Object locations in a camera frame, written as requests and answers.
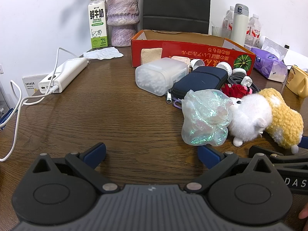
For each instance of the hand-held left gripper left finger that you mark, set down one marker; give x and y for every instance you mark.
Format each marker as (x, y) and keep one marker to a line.
(95, 153)

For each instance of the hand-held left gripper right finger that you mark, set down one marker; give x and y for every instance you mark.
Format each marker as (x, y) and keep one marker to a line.
(208, 157)

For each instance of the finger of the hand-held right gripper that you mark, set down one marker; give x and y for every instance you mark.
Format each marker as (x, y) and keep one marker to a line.
(264, 152)

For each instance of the yellow plush toy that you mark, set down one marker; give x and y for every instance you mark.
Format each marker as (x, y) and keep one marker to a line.
(285, 122)

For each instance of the iridescent plastic bag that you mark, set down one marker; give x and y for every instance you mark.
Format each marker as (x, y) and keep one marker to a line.
(204, 118)

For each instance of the red fabric flower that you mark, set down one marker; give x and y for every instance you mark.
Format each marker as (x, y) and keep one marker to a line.
(234, 91)

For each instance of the navy zip pouch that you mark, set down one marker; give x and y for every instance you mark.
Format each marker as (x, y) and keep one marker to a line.
(199, 80)

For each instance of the translucent cotton swab box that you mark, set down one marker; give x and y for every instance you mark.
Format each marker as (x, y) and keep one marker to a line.
(158, 77)

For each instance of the red cardboard box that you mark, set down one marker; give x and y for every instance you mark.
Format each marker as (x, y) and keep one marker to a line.
(192, 50)

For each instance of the person's right hand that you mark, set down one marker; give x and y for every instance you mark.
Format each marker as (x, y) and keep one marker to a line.
(304, 212)

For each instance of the white charger plug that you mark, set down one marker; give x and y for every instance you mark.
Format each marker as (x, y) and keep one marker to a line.
(246, 81)

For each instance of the yellow mug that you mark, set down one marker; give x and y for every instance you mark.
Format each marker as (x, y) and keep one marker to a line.
(297, 79)

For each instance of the grey round cap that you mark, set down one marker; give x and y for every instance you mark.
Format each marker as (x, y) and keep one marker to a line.
(238, 72)

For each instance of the white power bank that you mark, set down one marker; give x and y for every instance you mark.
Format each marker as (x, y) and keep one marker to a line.
(65, 73)

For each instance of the purple tissue pack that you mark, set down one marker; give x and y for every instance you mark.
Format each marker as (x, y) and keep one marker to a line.
(269, 63)

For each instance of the white round lid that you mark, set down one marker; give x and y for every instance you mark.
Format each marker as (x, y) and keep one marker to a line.
(196, 64)
(225, 67)

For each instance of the blue object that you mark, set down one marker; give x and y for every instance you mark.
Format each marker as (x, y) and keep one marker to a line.
(6, 119)

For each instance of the crumpled white paper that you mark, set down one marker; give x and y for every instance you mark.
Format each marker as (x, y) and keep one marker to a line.
(103, 53)

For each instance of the pink cloth pad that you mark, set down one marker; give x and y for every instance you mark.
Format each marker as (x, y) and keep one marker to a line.
(180, 59)

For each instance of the beige cloth pad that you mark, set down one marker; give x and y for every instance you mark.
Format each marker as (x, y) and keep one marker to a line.
(151, 55)

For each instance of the clear glass cup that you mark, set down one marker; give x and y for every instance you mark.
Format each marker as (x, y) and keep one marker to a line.
(220, 32)

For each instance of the white thermos bottle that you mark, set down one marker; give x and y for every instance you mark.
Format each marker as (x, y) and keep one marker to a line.
(239, 26)

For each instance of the green white milk carton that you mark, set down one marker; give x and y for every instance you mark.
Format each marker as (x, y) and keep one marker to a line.
(97, 22)

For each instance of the purple textured vase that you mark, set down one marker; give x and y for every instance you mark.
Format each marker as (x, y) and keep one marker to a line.
(122, 16)

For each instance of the black paper bag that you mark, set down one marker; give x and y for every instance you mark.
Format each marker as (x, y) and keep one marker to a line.
(176, 7)

